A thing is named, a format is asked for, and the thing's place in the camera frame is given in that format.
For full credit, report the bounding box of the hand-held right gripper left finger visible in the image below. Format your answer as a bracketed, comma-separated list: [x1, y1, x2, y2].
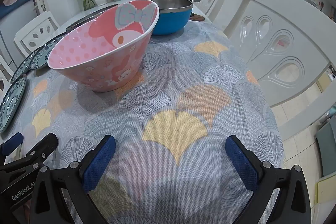
[29, 135, 116, 224]

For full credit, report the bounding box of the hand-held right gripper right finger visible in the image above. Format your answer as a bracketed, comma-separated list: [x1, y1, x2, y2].
[225, 135, 311, 224]

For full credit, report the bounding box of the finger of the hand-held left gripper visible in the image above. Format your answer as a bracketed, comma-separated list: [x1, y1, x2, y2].
[0, 133, 59, 175]
[0, 132, 24, 159]

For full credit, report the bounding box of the blue green patterned plate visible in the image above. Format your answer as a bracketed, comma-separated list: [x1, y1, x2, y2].
[0, 74, 28, 135]
[42, 32, 70, 52]
[10, 52, 40, 84]
[28, 42, 55, 71]

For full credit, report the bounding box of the pink cartoon print bowl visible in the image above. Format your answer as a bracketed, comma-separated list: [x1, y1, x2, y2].
[47, 0, 160, 93]

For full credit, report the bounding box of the blue steel bowl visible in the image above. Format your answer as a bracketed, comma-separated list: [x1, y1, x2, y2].
[139, 0, 193, 35]

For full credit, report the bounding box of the grey green cushion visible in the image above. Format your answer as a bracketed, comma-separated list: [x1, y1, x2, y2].
[315, 122, 336, 178]

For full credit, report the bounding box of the yellow box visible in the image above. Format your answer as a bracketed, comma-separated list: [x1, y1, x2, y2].
[316, 177, 336, 204]

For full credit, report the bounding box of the grey leaf print tablecloth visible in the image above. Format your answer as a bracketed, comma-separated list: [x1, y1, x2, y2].
[0, 21, 285, 224]

